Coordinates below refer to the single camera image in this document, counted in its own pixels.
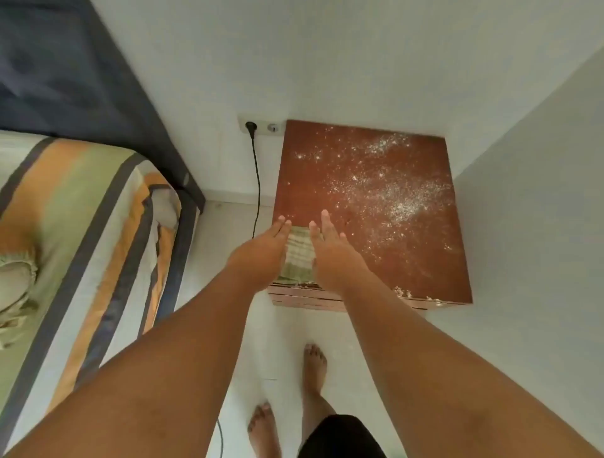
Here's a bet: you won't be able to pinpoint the person's left hand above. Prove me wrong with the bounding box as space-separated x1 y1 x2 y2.
226 215 293 294

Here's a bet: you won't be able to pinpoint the person's right hand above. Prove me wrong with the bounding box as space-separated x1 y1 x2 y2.
309 209 374 296

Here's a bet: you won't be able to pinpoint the green checked cleaning cloth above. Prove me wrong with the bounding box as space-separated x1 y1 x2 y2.
276 226 318 285

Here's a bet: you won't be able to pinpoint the brown wooden bedside cabinet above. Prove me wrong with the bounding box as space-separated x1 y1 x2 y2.
267 119 474 313

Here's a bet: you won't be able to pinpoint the person's left forearm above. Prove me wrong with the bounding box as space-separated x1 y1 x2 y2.
4 262 267 458

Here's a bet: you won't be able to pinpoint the person's right forearm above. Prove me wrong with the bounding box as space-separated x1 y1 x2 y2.
342 273 604 458

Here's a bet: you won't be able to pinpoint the person's right leg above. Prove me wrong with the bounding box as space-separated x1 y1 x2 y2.
301 343 340 444

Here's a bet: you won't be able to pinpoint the person's leg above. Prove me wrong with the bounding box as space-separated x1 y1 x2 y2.
247 401 277 458
301 343 340 444

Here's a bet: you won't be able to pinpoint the person's left leg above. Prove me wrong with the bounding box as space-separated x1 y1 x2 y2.
247 401 277 458

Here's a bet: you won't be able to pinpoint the scattered white powder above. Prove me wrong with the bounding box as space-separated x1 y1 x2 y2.
292 126 456 303

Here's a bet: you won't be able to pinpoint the white mattress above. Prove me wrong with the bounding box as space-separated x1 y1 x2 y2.
150 187 182 232

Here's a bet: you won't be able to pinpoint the striped bed sheet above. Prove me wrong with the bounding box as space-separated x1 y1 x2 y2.
0 130 201 454

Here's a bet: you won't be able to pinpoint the black shorts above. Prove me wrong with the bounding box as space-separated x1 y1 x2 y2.
297 414 388 458

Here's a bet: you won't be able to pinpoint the green ruffled pillow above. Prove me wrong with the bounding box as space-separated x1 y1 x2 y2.
0 252 38 350

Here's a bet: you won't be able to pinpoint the black power cable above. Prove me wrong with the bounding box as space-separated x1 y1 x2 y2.
216 121 263 458

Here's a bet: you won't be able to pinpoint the white wall socket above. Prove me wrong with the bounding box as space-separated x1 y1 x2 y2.
237 114 287 138

